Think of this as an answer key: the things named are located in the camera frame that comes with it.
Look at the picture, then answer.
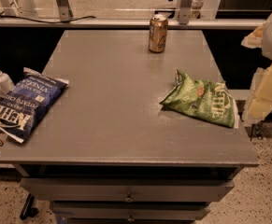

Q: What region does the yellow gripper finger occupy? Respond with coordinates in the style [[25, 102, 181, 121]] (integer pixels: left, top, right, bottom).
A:
[[241, 24, 265, 49], [242, 64, 272, 125]]

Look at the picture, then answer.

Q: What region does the green jalapeno chip bag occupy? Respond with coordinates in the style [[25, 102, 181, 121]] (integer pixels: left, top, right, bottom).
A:
[[161, 70, 239, 129]]

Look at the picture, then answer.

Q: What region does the blue Kettle chip bag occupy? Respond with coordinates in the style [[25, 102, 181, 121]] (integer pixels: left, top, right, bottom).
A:
[[0, 67, 69, 143]]

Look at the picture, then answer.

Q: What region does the gold drink can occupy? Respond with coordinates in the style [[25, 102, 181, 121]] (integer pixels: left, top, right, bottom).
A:
[[149, 14, 168, 53]]

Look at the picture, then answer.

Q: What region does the grey lower drawer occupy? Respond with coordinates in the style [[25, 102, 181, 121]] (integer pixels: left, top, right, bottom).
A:
[[50, 202, 209, 221]]

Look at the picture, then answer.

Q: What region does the grey drawer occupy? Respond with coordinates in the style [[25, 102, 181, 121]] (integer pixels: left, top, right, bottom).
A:
[[21, 178, 234, 203], [50, 202, 209, 221]]

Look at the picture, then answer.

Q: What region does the grey top drawer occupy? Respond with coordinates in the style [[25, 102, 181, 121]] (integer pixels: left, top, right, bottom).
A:
[[21, 178, 234, 203]]

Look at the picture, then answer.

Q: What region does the white pump bottle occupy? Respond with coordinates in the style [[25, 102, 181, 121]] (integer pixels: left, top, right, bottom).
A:
[[0, 70, 14, 94]]

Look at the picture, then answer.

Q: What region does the black cable on shelf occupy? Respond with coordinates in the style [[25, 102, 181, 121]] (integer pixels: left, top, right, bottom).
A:
[[0, 14, 96, 24]]

